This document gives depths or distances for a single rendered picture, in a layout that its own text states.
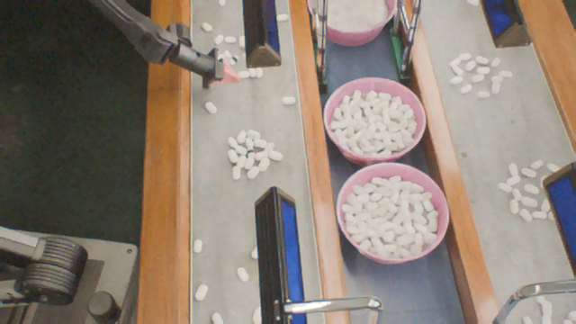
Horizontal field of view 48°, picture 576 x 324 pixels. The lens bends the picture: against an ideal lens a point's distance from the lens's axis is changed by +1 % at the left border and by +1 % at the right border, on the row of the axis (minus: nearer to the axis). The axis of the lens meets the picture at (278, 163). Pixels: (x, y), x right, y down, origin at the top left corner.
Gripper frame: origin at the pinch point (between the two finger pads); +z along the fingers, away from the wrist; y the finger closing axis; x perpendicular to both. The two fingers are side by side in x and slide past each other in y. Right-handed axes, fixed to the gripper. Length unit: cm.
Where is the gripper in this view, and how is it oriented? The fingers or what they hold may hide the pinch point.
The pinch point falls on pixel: (236, 80)
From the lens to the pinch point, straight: 177.8
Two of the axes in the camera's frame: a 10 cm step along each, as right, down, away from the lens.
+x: -6.2, 4.6, 6.3
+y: -0.8, -8.4, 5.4
